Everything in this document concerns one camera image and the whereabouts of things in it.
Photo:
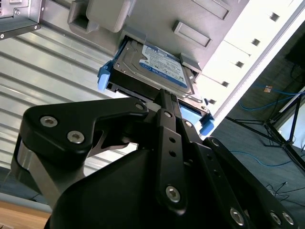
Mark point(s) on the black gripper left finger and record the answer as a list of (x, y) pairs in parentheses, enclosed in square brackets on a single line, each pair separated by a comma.
[(59, 124)]

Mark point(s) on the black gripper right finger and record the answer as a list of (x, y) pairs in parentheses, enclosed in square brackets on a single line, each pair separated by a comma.
[(214, 167)]

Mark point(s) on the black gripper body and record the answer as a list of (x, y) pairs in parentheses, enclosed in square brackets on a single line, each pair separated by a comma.
[(107, 202)]

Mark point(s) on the hard disk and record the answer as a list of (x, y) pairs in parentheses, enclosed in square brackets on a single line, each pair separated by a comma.
[(162, 64)]

